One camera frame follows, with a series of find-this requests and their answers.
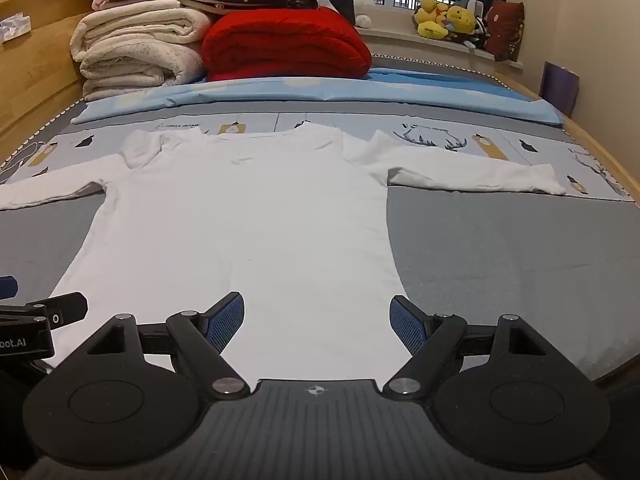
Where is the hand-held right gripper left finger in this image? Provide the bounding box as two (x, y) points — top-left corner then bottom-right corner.
(75, 292), (251, 401)

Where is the dark red cushion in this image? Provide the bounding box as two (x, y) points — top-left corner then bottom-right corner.
(484, 0), (526, 63)

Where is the yellow duck plush toy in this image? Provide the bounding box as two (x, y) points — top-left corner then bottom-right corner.
(413, 0), (451, 41)

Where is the red folded blanket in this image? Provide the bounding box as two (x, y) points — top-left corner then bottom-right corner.
(201, 7), (373, 82)

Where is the light blue sheet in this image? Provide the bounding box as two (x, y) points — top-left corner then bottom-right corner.
(70, 66), (565, 126)

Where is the clear tissue packet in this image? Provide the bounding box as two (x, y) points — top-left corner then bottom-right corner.
(0, 12), (34, 44)

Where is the white long-sleeve shirt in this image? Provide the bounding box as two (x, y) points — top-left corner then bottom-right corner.
(0, 122), (568, 386)

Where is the white window sill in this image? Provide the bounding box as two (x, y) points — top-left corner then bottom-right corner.
(357, 24), (524, 69)

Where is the white plush toy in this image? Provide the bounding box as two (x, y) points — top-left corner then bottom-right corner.
(352, 0), (377, 29)

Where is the cream smooth folded blanket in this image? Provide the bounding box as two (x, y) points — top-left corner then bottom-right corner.
(70, 7), (216, 63)

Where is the yellow round plush toy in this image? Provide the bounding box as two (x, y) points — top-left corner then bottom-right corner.
(444, 5), (479, 44)

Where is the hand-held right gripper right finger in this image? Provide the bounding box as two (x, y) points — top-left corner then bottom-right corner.
(384, 296), (561, 401)

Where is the purple box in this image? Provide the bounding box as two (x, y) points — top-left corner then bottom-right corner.
(541, 61), (580, 117)

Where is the grey deer-print bedsheet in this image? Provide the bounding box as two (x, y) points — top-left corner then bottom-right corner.
(0, 95), (640, 387)

